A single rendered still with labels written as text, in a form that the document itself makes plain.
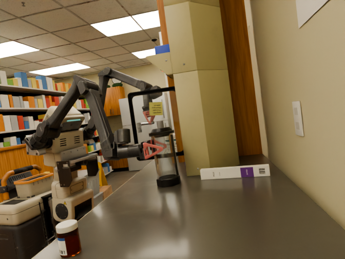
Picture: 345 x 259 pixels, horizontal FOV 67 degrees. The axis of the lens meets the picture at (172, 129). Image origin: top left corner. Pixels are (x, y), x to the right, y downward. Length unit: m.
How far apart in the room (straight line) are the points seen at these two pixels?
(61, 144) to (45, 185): 0.43
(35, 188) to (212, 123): 1.33
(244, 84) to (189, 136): 0.53
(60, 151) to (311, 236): 1.44
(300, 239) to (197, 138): 0.68
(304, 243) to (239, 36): 1.21
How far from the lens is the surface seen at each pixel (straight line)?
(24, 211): 1.94
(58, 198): 1.83
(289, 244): 0.61
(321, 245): 0.61
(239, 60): 1.57
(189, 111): 1.17
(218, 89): 1.26
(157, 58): 1.22
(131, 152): 1.11
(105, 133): 1.21
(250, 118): 1.55
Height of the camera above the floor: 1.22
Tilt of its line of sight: 3 degrees down
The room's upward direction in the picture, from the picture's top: 8 degrees counter-clockwise
